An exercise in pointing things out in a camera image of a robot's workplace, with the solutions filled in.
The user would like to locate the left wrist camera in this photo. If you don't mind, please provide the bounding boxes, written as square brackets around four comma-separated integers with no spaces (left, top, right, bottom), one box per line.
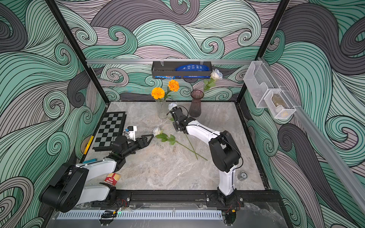
[124,125,137,141]

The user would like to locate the black wall shelf basket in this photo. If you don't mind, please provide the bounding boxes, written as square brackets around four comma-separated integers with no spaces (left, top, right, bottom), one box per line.
[152,61,213,79]

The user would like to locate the black frame post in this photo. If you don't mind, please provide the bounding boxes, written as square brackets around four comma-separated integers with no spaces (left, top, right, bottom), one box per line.
[45,0,110,105]
[236,0,291,103]

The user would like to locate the black frame post right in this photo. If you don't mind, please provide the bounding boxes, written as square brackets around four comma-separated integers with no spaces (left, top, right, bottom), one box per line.
[236,0,291,103]

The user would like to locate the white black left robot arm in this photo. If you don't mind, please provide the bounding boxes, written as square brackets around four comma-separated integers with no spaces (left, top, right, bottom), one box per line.
[39,135,154,212]

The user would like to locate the clear mesh wall bin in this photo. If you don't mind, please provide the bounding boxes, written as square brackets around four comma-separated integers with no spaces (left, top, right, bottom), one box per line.
[243,61,279,108]

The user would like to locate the black white chessboard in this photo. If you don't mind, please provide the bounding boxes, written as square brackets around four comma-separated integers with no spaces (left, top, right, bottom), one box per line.
[93,112,126,152]

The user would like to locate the white perforated front rail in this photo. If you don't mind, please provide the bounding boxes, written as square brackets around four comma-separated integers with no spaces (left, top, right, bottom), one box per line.
[56,210,223,220]

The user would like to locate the yellow marker pen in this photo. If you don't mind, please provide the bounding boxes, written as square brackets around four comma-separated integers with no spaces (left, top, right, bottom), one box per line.
[83,136,94,155]

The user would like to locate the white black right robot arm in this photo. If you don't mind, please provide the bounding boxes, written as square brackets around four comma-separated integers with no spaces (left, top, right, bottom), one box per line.
[169,105,241,207]

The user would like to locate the small round metal cap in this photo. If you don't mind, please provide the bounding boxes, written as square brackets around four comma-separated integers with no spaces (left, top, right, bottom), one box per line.
[238,171,248,181]

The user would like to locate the orange marigold flower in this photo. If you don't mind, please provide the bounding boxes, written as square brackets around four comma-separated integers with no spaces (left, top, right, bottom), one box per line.
[151,87,165,102]
[164,80,180,100]

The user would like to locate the black frame post left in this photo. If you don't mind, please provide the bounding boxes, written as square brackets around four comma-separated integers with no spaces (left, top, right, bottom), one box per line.
[45,0,110,105]

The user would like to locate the purple glass vase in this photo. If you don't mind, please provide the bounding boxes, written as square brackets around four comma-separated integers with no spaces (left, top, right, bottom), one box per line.
[189,90,204,118]

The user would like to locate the clear glass vase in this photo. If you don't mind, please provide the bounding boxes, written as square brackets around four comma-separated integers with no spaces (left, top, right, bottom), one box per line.
[156,99,169,119]

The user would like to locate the small clear wall bin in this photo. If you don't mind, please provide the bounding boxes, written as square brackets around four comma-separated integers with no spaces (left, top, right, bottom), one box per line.
[264,89,296,120]

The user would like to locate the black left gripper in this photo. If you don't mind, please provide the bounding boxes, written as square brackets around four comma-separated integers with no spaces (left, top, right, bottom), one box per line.
[121,134,153,159]

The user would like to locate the teal marker pen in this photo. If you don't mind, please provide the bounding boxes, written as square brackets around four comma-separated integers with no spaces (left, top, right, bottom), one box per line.
[83,159,98,164]

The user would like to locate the blue package in basket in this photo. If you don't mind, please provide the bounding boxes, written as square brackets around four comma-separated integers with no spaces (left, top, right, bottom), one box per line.
[175,64,210,72]

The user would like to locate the aluminium wall rail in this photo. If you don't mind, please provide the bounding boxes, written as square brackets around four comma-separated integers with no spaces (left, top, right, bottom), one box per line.
[86,58,253,65]

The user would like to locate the red yellow small box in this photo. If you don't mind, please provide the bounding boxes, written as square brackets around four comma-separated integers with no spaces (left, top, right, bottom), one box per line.
[104,173,121,186]

